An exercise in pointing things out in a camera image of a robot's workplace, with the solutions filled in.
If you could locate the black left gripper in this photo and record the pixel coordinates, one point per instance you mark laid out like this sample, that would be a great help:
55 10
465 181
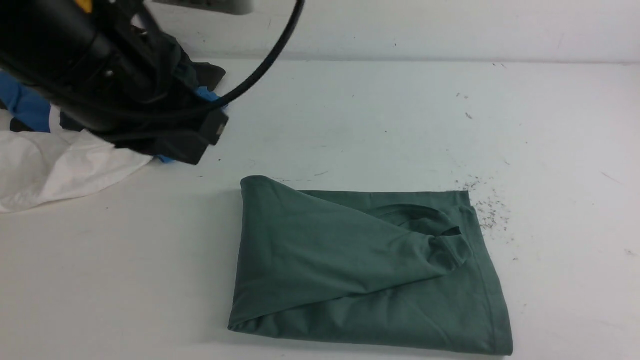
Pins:
130 84

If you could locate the green long-sleeved shirt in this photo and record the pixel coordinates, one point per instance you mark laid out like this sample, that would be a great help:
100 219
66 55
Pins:
376 269

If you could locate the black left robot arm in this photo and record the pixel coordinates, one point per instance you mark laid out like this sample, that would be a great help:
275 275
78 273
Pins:
33 48

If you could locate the dark grey shirt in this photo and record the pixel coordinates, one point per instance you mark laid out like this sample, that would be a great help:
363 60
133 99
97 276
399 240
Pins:
200 70

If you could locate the blue shirt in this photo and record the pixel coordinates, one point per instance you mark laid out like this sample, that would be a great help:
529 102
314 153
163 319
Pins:
31 112

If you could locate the white shirt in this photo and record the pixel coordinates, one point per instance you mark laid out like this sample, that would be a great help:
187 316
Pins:
39 167

